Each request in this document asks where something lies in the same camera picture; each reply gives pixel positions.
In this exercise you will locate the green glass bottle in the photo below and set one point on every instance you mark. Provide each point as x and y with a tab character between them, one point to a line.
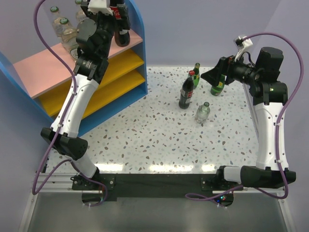
196	77
217	90

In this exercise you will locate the green glass bottle left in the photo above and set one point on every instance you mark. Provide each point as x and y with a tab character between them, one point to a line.
196	77

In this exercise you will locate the clear soda bottle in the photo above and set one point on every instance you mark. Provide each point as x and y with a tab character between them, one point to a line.
57	26
68	37
202	113

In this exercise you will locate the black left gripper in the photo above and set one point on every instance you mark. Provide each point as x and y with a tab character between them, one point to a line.
95	17

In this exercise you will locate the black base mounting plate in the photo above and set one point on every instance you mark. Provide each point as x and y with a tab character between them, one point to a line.
196	187

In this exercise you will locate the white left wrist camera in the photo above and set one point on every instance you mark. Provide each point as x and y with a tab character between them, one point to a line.
103	6

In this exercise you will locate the blue shelf with coloured boards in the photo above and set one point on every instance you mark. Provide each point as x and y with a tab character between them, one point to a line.
44	82

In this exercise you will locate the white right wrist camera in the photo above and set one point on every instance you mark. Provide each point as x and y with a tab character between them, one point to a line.
243	45

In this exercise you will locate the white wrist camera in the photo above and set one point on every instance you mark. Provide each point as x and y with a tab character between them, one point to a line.
243	45
103	6

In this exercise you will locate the green glass bottle right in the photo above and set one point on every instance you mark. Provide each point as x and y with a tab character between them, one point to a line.
217	90

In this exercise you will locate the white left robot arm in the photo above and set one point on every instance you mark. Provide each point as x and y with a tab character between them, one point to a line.
89	70

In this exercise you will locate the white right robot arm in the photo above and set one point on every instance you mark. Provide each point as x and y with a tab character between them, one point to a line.
270	96

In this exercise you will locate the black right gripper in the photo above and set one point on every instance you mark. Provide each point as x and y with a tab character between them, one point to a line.
225	66

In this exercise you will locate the aluminium rail frame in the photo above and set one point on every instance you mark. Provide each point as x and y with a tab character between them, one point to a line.
152	203

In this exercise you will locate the cola bottle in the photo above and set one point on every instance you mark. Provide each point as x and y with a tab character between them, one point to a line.
119	34
187	91

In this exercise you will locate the clear soda bottle shelved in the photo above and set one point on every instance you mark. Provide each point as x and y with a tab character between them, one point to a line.
79	15

